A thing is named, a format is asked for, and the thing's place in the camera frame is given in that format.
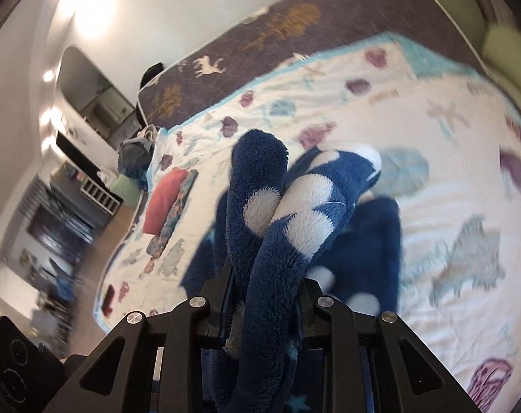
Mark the navy blue fleece garment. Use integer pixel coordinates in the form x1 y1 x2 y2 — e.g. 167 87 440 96
181 130 402 412

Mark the dark clothes pile in basket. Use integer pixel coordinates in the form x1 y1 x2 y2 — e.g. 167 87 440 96
118 125 158 181

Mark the folded floral patterned garment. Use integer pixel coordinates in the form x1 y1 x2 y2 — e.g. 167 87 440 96
147 169 199 259

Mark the folded red pink garment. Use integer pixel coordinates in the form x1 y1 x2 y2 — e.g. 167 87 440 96
143 168 189 236

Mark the white seashell print quilt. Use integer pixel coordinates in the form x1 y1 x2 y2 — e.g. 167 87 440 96
94 34 521 412

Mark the near green pillow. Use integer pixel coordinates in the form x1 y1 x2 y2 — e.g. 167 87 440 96
481 23 521 91

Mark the green pillow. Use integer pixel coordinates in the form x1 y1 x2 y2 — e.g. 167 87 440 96
437 0 486 44
481 23 521 91

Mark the dark deer print mattress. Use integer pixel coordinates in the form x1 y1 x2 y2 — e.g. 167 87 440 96
137 0 482 129

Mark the far green pillow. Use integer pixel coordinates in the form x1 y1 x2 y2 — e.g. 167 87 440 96
437 0 486 44

